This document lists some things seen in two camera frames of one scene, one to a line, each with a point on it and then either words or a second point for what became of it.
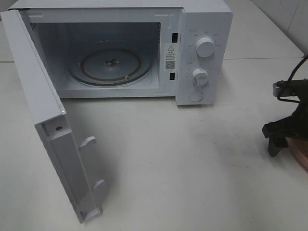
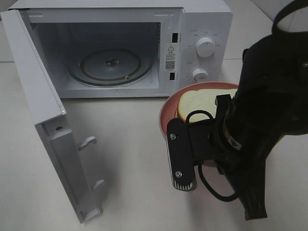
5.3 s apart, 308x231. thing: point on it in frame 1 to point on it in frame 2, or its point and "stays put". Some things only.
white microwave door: [50, 119] stays put
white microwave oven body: [183, 49] stays put
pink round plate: [299, 147] to [168, 110]
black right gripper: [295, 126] to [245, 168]
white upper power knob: [205, 47] stays put
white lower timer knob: [200, 76] stays put
